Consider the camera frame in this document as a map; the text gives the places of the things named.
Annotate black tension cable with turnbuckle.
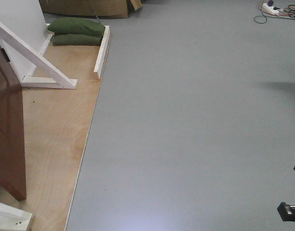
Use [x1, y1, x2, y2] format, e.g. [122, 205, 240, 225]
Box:
[88, 0, 101, 24]

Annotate white edge rail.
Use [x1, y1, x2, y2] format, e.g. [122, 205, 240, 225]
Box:
[94, 26, 111, 79]

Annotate upper green sandbag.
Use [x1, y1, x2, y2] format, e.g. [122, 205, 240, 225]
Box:
[47, 17, 105, 37]

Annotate white brace bottom left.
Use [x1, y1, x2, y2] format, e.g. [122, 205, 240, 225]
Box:
[0, 203, 34, 231]

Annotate plywood base platform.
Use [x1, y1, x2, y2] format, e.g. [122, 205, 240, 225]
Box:
[0, 44, 112, 231]

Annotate white diagonal brace frame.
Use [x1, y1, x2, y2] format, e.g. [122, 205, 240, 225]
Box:
[0, 21, 78, 90]

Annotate white power strip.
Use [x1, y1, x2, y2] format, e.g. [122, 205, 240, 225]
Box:
[261, 3, 283, 15]

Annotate white wall panel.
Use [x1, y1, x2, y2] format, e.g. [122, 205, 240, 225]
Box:
[0, 0, 48, 79]

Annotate cardboard box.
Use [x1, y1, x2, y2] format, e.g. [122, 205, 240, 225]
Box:
[39, 0, 142, 18]

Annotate lower green sandbag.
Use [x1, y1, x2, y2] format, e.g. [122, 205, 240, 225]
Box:
[52, 34, 103, 46]

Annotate brown wooden door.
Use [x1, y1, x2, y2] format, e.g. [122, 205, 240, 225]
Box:
[0, 45, 26, 201]

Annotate black robot part lower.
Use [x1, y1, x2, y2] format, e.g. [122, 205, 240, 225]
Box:
[277, 202, 295, 222]

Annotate tangled cables on floor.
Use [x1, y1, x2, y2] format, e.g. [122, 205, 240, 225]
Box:
[254, 0, 295, 24]

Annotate green sandbag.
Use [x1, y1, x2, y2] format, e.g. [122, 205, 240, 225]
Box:
[52, 34, 103, 46]
[47, 17, 105, 37]

